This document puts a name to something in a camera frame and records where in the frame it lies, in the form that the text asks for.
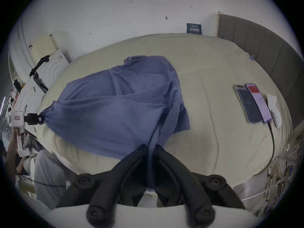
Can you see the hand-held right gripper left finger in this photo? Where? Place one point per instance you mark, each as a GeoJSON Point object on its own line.
{"type": "Point", "coordinates": [111, 182]}

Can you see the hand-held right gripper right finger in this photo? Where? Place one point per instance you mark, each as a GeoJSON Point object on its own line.
{"type": "Point", "coordinates": [187, 182]}

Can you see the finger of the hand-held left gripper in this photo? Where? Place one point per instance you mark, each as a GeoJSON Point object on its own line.
{"type": "Point", "coordinates": [41, 119]}

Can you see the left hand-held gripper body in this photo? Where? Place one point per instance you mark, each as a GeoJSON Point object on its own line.
{"type": "Point", "coordinates": [19, 117]}

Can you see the dark blue shirt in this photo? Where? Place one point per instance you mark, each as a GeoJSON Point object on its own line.
{"type": "Point", "coordinates": [114, 108]}

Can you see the person's left forearm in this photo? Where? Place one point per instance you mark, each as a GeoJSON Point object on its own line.
{"type": "Point", "coordinates": [10, 163]}

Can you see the person's left hand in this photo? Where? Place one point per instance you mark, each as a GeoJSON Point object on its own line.
{"type": "Point", "coordinates": [16, 136]}

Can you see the bed with beige sheet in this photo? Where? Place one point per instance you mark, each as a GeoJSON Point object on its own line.
{"type": "Point", "coordinates": [213, 136]}

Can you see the white washing machine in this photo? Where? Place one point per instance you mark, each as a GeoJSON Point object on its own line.
{"type": "Point", "coordinates": [52, 68]}

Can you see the black cloth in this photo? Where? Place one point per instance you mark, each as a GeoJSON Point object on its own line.
{"type": "Point", "coordinates": [39, 64]}

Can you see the person's legs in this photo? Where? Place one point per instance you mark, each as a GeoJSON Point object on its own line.
{"type": "Point", "coordinates": [49, 174]}

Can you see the dark phone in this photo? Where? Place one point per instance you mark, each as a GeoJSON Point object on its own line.
{"type": "Point", "coordinates": [248, 103]}

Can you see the phone with pink screen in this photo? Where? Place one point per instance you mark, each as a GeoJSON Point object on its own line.
{"type": "Point", "coordinates": [260, 101]}

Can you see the white crumpled tissue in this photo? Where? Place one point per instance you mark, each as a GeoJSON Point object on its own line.
{"type": "Point", "coordinates": [274, 110]}

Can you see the grey padded headboard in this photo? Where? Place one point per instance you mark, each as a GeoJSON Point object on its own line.
{"type": "Point", "coordinates": [266, 46]}

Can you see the dark blue wall sign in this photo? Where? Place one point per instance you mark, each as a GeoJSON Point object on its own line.
{"type": "Point", "coordinates": [194, 28]}

